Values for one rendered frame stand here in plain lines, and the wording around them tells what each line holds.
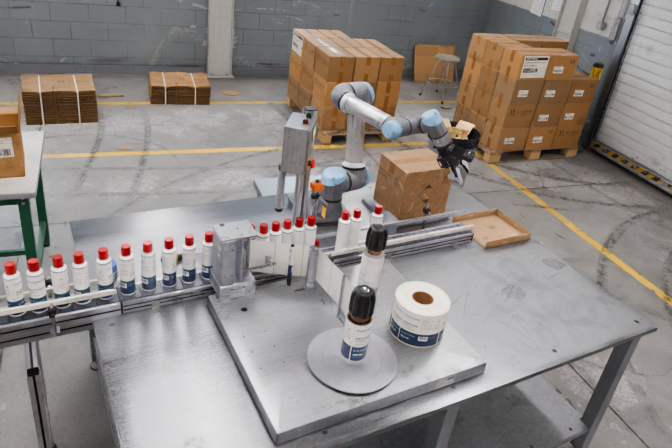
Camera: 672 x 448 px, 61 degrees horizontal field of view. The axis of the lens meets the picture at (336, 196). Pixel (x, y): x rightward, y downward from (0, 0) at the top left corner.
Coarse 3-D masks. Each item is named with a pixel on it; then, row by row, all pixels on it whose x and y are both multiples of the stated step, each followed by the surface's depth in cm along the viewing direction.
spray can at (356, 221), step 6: (354, 210) 246; (360, 210) 246; (354, 216) 247; (360, 216) 247; (354, 222) 247; (360, 222) 247; (354, 228) 248; (360, 228) 249; (354, 234) 249; (348, 240) 252; (354, 240) 251; (348, 246) 253; (354, 246) 252
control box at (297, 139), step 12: (288, 120) 221; (300, 120) 222; (312, 120) 224; (288, 132) 216; (300, 132) 215; (288, 144) 218; (300, 144) 218; (288, 156) 220; (300, 156) 220; (312, 156) 236; (288, 168) 223; (300, 168) 222
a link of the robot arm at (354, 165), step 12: (360, 84) 271; (360, 96) 269; (372, 96) 274; (348, 120) 278; (360, 120) 276; (348, 132) 279; (360, 132) 278; (348, 144) 281; (360, 144) 280; (348, 156) 283; (360, 156) 283; (348, 168) 283; (360, 168) 283; (360, 180) 285
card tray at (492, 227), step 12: (456, 216) 299; (468, 216) 303; (480, 216) 308; (492, 216) 310; (504, 216) 307; (480, 228) 297; (492, 228) 298; (504, 228) 300; (516, 228) 301; (480, 240) 286; (492, 240) 280; (504, 240) 284; (516, 240) 289
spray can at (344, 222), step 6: (342, 216) 243; (348, 216) 243; (342, 222) 244; (348, 222) 244; (342, 228) 245; (348, 228) 245; (342, 234) 246; (348, 234) 248; (336, 240) 249; (342, 240) 247; (336, 246) 250; (342, 246) 249
